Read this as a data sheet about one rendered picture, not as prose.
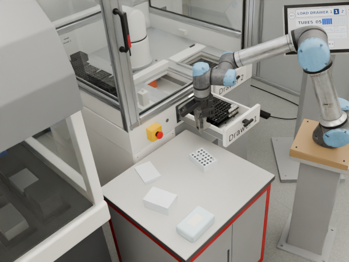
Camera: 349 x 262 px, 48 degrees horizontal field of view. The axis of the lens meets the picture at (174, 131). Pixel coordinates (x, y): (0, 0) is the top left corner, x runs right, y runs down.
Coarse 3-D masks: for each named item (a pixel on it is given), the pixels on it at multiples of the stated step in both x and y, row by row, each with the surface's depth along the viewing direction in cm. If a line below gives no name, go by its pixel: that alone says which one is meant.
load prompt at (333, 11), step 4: (316, 8) 237; (320, 8) 237; (324, 8) 237; (328, 8) 237; (332, 8) 236; (336, 8) 236; (340, 8) 236; (344, 8) 236; (296, 12) 238; (300, 12) 238; (304, 12) 238; (308, 12) 238; (312, 12) 237; (316, 12) 237; (320, 12) 237; (324, 12) 237; (328, 12) 237; (332, 12) 236; (336, 12) 236; (340, 12) 236; (344, 12) 236; (296, 16) 238; (300, 16) 238; (304, 16) 238; (308, 16) 238; (312, 16) 237; (316, 16) 237; (320, 16) 237
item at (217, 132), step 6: (216, 96) 219; (186, 102) 215; (228, 102) 215; (234, 102) 212; (240, 108) 210; (246, 108) 207; (240, 114) 212; (186, 120) 209; (192, 120) 205; (210, 126) 197; (222, 126) 205; (210, 132) 199; (216, 132) 195; (222, 132) 192; (222, 138) 194
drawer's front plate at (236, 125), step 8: (256, 104) 202; (248, 112) 197; (256, 112) 203; (240, 120) 194; (224, 128) 188; (232, 128) 191; (240, 128) 197; (248, 128) 203; (224, 136) 190; (232, 136) 194; (224, 144) 193
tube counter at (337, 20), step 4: (316, 20) 237; (320, 20) 237; (324, 20) 237; (328, 20) 236; (332, 20) 236; (336, 20) 236; (340, 20) 236; (344, 20) 235; (316, 24) 237; (320, 24) 237; (324, 24) 236; (328, 24) 236; (332, 24) 236
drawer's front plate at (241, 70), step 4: (240, 68) 235; (244, 68) 238; (236, 72) 234; (240, 72) 237; (244, 72) 240; (240, 76) 239; (244, 76) 242; (236, 80) 237; (240, 80) 241; (244, 80) 244; (236, 84) 239; (216, 88) 225; (220, 88) 228; (224, 88) 231; (232, 88) 237; (216, 92) 226; (220, 92) 230; (224, 92) 233
